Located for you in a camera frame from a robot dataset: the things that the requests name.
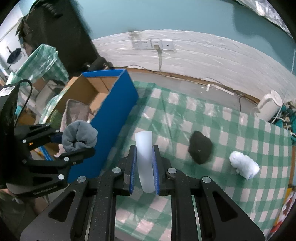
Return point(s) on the white bar on floor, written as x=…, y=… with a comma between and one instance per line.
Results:
x=208, y=86

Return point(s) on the white wall socket strip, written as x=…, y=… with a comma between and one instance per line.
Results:
x=153, y=44

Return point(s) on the green checkered tablecloth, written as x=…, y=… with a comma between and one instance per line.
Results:
x=173, y=117

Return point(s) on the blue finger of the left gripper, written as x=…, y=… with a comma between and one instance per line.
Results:
x=75, y=157
x=45, y=133

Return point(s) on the red white bag pile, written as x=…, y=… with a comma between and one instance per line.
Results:
x=287, y=206

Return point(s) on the grey sock ball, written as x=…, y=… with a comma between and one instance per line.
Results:
x=79, y=135

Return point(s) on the grey cloth towel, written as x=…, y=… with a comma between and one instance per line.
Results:
x=74, y=111

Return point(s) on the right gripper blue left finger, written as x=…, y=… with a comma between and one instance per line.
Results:
x=130, y=166

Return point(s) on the white plastic bag bundle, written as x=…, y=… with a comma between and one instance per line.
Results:
x=244, y=165

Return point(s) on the silver foil sheet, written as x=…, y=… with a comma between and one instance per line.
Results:
x=265, y=9

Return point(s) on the white foam sheet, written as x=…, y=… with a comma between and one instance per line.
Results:
x=143, y=142

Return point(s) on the white electric kettle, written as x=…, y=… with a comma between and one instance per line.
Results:
x=268, y=106

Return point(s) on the black sock ball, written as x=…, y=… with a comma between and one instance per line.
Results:
x=200, y=147

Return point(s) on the green bubble wrap sheet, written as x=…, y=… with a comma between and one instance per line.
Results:
x=56, y=119

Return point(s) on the green checkered side cloth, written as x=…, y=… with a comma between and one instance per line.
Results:
x=45, y=63

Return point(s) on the blue cardboard box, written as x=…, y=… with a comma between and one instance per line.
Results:
x=111, y=95

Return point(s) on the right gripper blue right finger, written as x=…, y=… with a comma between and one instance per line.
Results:
x=158, y=169

